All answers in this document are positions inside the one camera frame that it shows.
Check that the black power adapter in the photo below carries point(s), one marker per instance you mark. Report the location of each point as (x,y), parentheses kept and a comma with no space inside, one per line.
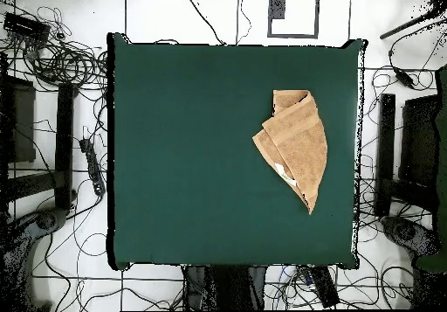
(405,78)

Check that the dark green table cloth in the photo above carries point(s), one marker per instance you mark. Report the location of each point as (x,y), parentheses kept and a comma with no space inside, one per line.
(167,116)

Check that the black box device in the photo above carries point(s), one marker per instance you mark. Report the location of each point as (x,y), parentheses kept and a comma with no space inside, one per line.
(24,27)

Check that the black power strip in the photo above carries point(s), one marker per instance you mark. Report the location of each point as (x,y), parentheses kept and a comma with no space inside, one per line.
(92,165)

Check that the black tripod leg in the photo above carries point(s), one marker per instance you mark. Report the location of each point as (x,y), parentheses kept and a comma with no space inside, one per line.
(408,23)

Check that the small gray square plate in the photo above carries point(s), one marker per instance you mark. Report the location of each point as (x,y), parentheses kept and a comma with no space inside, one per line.
(278,9)

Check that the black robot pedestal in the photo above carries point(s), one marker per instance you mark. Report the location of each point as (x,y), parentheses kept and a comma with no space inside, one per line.
(223,291)

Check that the yellow-orange terry towel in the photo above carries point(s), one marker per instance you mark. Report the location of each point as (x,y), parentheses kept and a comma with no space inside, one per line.
(300,144)

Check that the black stand bar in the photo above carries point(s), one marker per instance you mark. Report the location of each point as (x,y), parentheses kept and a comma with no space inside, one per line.
(387,133)
(64,144)

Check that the gray square frame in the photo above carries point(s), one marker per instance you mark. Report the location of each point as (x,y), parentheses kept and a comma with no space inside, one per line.
(317,15)

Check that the gray chair base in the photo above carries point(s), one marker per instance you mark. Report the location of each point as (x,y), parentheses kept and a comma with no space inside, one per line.
(49,219)
(405,231)

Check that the black flat panel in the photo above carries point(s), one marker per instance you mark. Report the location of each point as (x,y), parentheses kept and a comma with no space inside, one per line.
(22,123)
(419,140)

